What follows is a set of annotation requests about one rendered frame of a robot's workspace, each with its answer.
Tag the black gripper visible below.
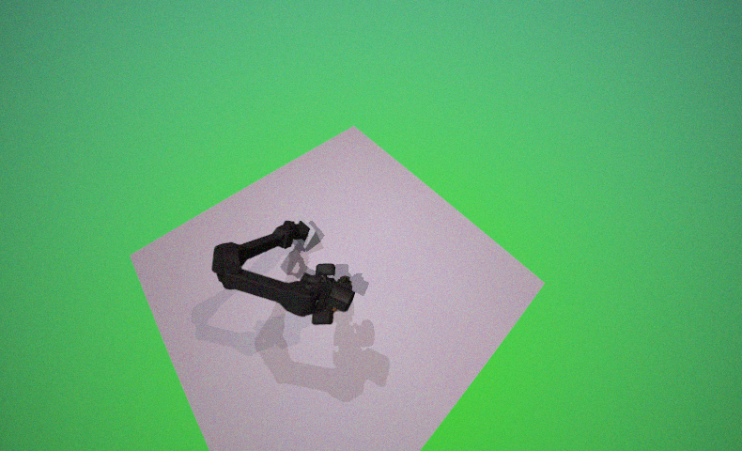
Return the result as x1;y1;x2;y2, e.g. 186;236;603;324
311;263;335;325

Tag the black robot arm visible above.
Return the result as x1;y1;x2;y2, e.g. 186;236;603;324
211;221;355;317

